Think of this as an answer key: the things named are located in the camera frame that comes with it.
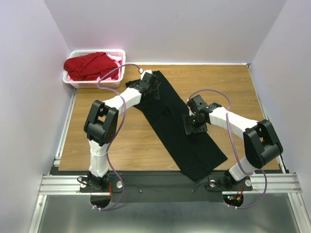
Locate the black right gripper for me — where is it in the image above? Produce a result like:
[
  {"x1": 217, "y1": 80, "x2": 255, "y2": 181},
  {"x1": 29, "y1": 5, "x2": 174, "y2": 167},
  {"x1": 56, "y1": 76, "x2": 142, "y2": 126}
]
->
[{"x1": 181, "y1": 112, "x2": 207, "y2": 137}]

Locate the black t shirt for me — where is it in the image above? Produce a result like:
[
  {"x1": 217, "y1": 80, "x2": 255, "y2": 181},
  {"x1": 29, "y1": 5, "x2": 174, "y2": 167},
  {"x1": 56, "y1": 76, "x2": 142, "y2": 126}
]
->
[{"x1": 135, "y1": 71, "x2": 227, "y2": 181}]

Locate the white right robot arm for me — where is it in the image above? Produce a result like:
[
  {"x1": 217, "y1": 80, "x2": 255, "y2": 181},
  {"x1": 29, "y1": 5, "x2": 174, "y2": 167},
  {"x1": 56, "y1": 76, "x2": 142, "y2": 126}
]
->
[{"x1": 183, "y1": 95, "x2": 283, "y2": 189}]

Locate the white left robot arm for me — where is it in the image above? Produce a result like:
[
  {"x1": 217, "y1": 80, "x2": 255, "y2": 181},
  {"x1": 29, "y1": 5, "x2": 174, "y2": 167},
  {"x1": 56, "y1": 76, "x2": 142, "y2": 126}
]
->
[{"x1": 81, "y1": 70, "x2": 160, "y2": 192}]

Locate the white plastic laundry basket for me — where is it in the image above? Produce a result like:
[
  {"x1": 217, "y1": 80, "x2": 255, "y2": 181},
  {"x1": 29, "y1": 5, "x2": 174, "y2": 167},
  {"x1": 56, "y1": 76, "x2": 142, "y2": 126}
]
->
[{"x1": 62, "y1": 49, "x2": 126, "y2": 89}]

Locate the red t shirt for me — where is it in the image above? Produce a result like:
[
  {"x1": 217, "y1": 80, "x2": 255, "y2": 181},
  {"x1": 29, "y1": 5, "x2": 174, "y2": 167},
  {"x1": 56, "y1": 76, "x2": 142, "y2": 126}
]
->
[{"x1": 64, "y1": 51, "x2": 119, "y2": 80}]

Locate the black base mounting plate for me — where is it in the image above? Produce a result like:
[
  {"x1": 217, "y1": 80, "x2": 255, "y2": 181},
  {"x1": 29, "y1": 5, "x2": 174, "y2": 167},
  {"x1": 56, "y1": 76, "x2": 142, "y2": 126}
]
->
[{"x1": 48, "y1": 170, "x2": 253, "y2": 203}]

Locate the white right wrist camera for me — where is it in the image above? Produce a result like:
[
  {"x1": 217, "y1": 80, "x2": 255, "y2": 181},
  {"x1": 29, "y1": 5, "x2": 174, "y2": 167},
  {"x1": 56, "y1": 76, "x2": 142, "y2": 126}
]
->
[{"x1": 187, "y1": 98, "x2": 196, "y2": 116}]

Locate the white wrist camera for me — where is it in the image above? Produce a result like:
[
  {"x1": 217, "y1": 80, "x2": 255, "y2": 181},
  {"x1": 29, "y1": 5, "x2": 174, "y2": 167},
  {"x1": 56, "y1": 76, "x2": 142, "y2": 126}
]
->
[
  {"x1": 138, "y1": 68, "x2": 153, "y2": 80},
  {"x1": 187, "y1": 98, "x2": 196, "y2": 116}
]

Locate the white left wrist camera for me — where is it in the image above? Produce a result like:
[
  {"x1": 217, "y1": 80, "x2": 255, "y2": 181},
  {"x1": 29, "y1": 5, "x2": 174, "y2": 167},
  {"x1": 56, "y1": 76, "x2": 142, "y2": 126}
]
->
[{"x1": 138, "y1": 68, "x2": 153, "y2": 80}]

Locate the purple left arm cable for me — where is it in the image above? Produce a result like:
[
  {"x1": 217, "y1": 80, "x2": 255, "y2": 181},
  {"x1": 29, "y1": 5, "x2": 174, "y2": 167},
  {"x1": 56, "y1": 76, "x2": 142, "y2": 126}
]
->
[{"x1": 91, "y1": 63, "x2": 143, "y2": 211}]

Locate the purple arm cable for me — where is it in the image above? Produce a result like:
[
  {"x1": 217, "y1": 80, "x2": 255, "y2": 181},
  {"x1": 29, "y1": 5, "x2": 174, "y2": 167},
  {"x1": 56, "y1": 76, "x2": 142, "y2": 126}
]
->
[
  {"x1": 186, "y1": 88, "x2": 268, "y2": 210},
  {"x1": 91, "y1": 63, "x2": 143, "y2": 211}
]

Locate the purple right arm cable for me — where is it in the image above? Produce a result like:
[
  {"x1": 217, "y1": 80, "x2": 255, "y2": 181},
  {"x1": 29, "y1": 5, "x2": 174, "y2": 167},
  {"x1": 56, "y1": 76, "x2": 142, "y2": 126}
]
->
[{"x1": 186, "y1": 88, "x2": 268, "y2": 210}]

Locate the aluminium frame rail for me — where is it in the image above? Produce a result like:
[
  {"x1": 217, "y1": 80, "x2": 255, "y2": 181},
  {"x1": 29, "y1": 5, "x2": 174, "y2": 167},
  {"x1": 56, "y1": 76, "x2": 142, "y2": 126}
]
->
[{"x1": 27, "y1": 87, "x2": 83, "y2": 233}]

